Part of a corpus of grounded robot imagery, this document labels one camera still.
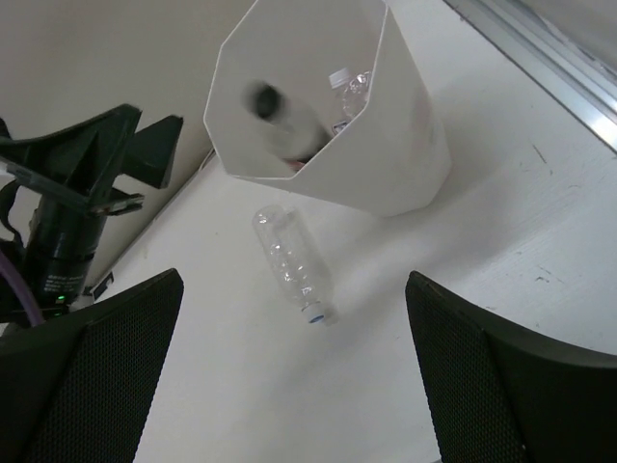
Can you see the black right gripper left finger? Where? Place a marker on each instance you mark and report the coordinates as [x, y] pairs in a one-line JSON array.
[[79, 387]]

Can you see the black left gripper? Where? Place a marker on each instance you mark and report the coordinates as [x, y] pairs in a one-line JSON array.
[[60, 196]]

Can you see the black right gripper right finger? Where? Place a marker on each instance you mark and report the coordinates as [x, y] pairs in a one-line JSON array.
[[500, 392]]

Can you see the black cap plastic bottle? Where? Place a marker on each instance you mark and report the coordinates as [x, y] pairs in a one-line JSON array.
[[292, 130]]

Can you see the red cap plastic bottle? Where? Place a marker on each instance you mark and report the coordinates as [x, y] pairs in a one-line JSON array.
[[297, 164]]

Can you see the white plastic bin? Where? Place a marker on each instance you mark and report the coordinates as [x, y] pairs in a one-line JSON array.
[[392, 158]]

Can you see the clear blue cap bottle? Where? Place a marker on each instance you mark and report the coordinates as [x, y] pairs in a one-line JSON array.
[[296, 263]]

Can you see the aluminium table edge rail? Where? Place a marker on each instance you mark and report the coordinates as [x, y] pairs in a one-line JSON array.
[[574, 77]]

